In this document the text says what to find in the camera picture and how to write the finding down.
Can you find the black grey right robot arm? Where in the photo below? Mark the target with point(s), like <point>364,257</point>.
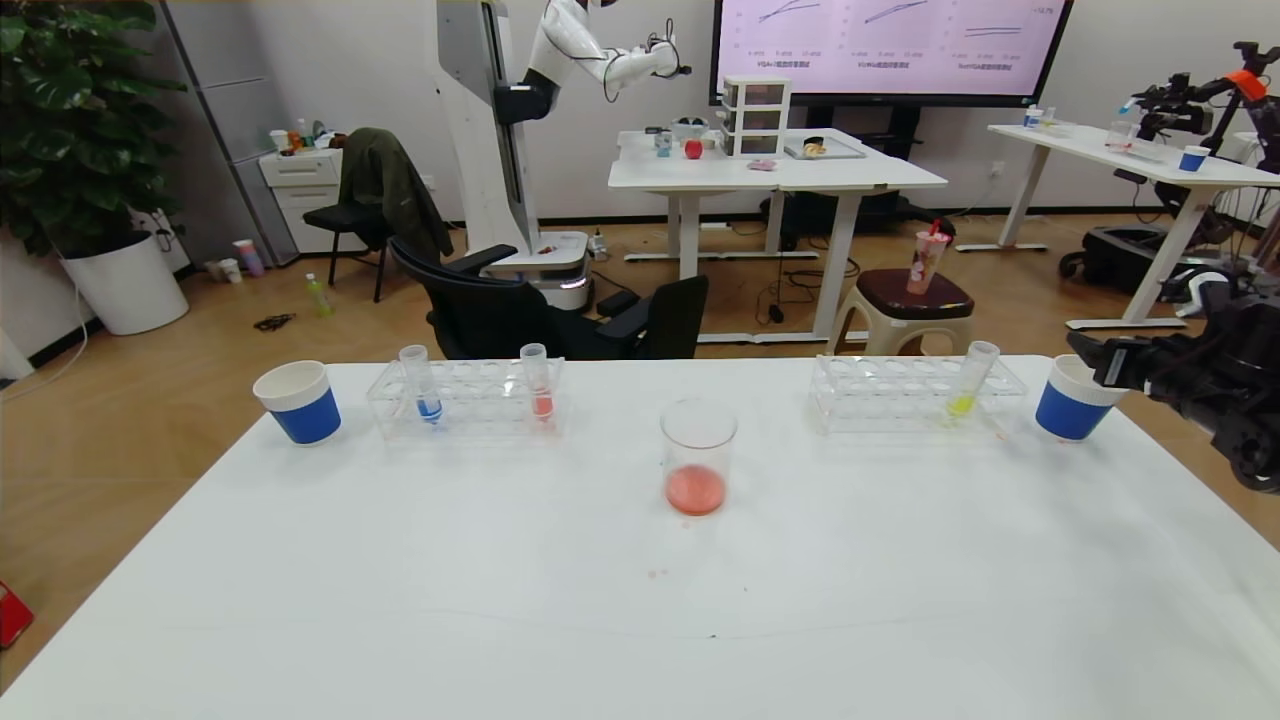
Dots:
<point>1255,440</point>

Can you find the green leafy plant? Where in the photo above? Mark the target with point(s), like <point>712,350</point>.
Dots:
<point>70,118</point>

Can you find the brown top stool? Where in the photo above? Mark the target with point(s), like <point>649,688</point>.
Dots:
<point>915,302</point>

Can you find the white drawer organizer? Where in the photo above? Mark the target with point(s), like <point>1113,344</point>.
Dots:
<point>757,116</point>

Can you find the black four-leg chair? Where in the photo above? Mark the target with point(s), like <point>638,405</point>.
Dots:
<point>343,220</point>

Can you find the small white cup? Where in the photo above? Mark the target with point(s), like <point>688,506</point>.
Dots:
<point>229,271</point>

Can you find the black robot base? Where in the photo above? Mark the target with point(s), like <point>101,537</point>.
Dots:
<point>1120,262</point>

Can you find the green drink bottle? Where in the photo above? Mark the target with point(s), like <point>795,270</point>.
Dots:
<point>318,297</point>

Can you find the yellow pigment test tube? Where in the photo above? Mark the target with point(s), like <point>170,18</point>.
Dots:
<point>962,403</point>

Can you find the small blue paper cup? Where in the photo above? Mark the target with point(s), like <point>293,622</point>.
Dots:
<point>1193,160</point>

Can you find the white drawer cabinet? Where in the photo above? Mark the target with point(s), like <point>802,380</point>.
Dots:
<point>303,192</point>

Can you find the white standing desk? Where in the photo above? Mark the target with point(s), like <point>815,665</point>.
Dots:
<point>1100,152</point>
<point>780,174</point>

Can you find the clear test tube rack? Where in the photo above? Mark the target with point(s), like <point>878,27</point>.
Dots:
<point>905,395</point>
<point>480,398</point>

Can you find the black desktop robot arm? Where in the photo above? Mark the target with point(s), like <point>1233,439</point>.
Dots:
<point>1175,110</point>

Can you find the glass beaker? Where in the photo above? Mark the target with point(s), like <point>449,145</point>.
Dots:
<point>696,488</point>

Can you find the grey tall cabinet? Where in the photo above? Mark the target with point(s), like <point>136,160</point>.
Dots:
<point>235,100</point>

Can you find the grey tray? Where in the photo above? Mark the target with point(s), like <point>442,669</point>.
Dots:
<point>835,150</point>

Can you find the red box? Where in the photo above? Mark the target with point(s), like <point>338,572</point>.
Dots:
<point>12,613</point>

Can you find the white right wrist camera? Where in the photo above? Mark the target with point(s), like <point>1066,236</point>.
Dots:
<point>1195,285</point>

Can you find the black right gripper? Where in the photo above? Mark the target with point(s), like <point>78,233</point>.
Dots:
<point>1137,364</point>

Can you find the dark green jacket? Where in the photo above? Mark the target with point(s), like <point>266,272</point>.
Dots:
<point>393,188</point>

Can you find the black office chair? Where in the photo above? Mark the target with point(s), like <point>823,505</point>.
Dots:
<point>495,318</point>
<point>670,318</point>

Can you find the white planter pot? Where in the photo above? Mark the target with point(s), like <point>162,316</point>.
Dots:
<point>125,288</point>

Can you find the white humanoid robot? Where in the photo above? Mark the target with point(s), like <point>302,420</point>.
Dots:
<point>490,120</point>

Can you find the pink drink cup with straw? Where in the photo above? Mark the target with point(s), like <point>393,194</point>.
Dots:
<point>925,268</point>

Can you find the large display screen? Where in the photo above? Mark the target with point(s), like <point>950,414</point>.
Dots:
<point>880,50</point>

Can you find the blue pigment test tube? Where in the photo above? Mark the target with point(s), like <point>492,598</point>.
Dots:
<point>428,406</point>

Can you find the red pigment test tube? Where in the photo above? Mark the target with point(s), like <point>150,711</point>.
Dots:
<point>541,402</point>

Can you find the paper cup blue sleeve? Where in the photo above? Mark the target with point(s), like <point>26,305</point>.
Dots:
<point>302,410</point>
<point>1065,412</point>

